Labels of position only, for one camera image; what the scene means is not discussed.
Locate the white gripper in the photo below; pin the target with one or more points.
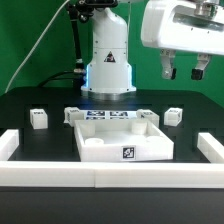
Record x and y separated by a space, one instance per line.
173 24

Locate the white square tabletop part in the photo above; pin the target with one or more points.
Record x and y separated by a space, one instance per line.
121 140

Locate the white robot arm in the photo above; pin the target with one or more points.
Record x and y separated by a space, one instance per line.
109 75

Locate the blue fiducial marker sheet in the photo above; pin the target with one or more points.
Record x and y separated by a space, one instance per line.
100 114

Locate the white U-shaped fence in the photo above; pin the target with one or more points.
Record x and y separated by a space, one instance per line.
103 175

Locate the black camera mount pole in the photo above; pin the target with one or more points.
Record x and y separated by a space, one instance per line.
81 11

